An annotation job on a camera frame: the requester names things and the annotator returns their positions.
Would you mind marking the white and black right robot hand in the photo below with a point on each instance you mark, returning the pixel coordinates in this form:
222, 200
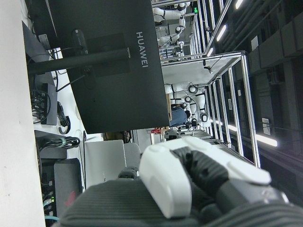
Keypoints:
165, 179

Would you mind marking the grey chair back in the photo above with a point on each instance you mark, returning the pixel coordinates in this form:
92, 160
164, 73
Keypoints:
132, 156

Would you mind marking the red small object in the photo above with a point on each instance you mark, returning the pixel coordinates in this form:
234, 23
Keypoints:
156, 131

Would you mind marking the person in blue shirt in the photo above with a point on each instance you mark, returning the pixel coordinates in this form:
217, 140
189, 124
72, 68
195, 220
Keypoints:
178, 117

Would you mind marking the silver laptop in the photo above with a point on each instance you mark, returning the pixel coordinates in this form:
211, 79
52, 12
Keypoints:
104, 158

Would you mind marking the black Huawei monitor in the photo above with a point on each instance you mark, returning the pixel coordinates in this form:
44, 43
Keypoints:
118, 99

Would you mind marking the white humanoid robot inside cage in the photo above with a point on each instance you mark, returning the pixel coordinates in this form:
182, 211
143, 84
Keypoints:
180, 87

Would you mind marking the black computer case red logo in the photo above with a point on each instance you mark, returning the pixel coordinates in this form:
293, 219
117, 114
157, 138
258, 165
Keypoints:
66, 177

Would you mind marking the long ceiling light strip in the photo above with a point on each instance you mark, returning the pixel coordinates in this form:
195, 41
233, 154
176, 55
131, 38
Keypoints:
267, 140

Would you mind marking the short ceiling light strip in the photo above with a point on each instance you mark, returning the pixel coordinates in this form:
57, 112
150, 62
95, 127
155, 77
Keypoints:
221, 32

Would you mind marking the white humanoid robot by exit sign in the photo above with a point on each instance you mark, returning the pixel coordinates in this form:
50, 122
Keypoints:
170, 14

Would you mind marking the aluminium frame cage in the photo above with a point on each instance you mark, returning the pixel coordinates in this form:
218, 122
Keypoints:
247, 99

